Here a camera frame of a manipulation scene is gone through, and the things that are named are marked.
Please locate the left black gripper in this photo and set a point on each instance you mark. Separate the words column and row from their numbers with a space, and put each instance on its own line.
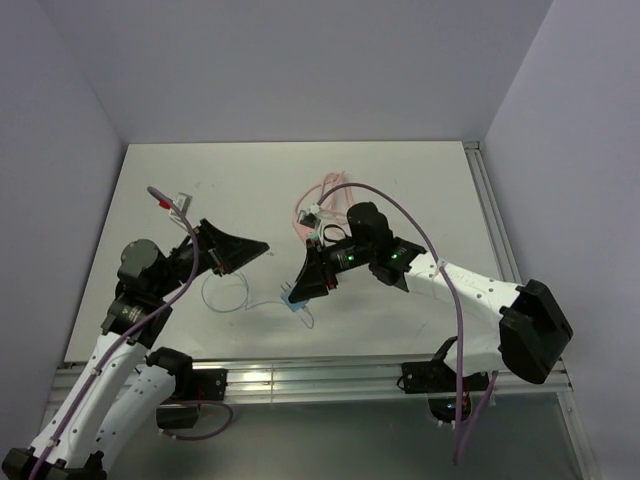
column 226, row 252

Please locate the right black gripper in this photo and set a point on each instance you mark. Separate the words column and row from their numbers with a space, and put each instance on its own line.
column 318, row 272

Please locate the blue plug adapter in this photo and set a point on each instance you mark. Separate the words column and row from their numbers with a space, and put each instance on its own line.
column 295, row 307

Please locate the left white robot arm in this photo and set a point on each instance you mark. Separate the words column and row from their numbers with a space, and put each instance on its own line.
column 126, row 378

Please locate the pink power strip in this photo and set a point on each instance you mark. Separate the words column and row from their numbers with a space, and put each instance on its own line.
column 303, row 232

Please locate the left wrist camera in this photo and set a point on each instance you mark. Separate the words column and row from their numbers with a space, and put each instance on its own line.
column 182, row 202

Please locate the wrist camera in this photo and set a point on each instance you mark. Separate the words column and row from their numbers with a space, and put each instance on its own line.
column 182, row 202
column 310, row 217

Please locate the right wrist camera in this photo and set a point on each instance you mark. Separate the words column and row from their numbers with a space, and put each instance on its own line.
column 310, row 217

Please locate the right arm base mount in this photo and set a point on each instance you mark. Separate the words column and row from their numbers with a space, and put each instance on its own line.
column 438, row 382

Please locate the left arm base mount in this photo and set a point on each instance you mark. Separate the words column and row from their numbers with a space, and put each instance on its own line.
column 185, row 406

